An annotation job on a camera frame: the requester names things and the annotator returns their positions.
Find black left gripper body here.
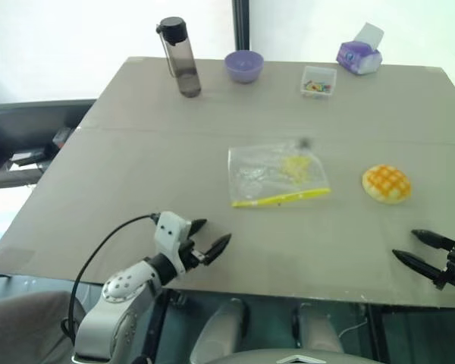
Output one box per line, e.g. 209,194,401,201
177,240,207,272

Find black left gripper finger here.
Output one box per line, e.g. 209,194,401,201
188,218,208,238
202,233,233,266

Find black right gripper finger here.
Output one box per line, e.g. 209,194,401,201
391,249,447,282
410,228,455,252

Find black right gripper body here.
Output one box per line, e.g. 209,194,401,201
431,245,455,291

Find clear zip bag yellow seal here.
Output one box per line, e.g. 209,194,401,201
227,137,332,209

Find round yellow pineapple bun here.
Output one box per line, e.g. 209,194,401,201
361,163,413,206

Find grey robot leg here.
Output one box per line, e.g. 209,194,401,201
292,301,344,359
189,297,250,364

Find purple plastic bowl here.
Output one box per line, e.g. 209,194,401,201
224,50,265,84

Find smoky bottle black lid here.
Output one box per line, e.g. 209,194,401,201
155,16,202,99

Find clear box colourful clips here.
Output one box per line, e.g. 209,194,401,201
300,64,337,100

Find dark side desk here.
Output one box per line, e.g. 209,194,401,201
0,96,98,190

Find purple tissue pack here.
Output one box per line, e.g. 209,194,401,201
336,21,384,76

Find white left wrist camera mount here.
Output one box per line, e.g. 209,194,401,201
153,212,193,274

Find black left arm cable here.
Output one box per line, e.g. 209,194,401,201
60,214,161,338

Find black window post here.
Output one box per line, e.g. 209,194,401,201
231,0,250,52

